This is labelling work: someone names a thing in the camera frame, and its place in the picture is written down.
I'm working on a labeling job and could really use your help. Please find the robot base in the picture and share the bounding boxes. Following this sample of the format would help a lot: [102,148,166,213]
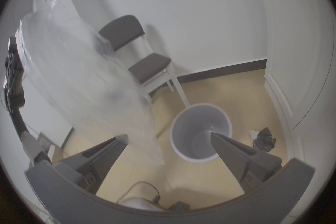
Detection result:
[117,195,190,214]

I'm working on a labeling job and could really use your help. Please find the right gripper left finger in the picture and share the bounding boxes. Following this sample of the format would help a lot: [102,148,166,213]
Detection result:
[56,134,129,194]

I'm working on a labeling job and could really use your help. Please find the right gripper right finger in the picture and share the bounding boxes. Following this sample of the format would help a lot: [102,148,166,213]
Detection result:
[211,132,282,194]

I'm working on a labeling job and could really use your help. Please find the white wardrobe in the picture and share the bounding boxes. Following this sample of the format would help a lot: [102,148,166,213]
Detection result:
[245,0,332,163]

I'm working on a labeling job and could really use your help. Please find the black plastic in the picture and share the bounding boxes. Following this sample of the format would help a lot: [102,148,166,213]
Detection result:
[253,127,277,152]

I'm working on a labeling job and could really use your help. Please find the clear plastic bag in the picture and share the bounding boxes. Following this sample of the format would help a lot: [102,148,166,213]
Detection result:
[16,0,166,166]

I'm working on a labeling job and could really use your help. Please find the black cable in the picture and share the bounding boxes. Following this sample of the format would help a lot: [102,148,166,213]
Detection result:
[117,181,161,204]

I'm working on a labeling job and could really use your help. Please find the white trash bin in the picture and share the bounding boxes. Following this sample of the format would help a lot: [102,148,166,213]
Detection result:
[170,103,233,163]

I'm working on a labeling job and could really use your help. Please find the grey cushioned white chair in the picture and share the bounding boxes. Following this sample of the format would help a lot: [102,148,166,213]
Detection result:
[98,15,190,108]

